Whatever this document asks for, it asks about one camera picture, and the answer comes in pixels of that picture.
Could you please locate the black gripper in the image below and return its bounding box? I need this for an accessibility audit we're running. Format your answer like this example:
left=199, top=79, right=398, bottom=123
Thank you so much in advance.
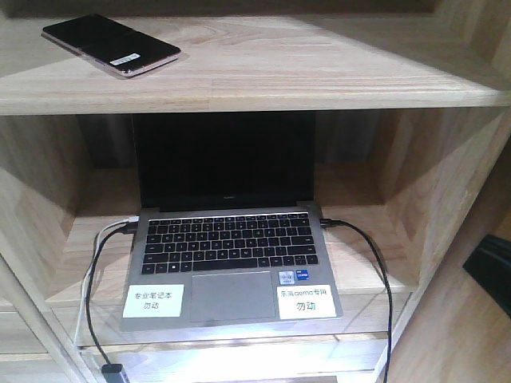
left=463, top=235, right=510, bottom=296

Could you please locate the black foldable phone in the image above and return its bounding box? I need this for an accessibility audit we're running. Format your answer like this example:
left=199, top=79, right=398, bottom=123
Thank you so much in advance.
left=42, top=14, right=181, bottom=77

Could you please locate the light wooden shelf unit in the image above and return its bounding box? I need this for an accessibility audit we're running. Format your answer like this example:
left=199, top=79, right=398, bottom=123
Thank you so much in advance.
left=1, top=1, right=510, bottom=382

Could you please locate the grey laptop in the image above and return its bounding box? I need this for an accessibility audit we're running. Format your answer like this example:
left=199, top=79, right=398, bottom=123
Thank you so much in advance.
left=121, top=111, right=343, bottom=342

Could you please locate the grey usb hub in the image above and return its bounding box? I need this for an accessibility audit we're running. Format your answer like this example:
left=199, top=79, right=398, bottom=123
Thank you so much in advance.
left=101, top=363, right=130, bottom=383

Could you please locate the black right laptop cable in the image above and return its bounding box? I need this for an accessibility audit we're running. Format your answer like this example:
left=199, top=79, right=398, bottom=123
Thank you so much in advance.
left=320, top=218, right=394, bottom=383

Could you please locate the black laptop cable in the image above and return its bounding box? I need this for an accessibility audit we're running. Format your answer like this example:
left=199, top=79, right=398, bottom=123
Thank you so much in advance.
left=320, top=218, right=394, bottom=383
left=84, top=225, right=139, bottom=366

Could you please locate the white laptop cable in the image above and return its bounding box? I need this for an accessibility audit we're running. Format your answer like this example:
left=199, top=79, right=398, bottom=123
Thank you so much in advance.
left=73, top=215, right=141, bottom=383

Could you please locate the black left laptop cable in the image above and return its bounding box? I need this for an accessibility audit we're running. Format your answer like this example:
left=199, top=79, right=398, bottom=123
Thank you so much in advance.
left=84, top=225, right=139, bottom=366

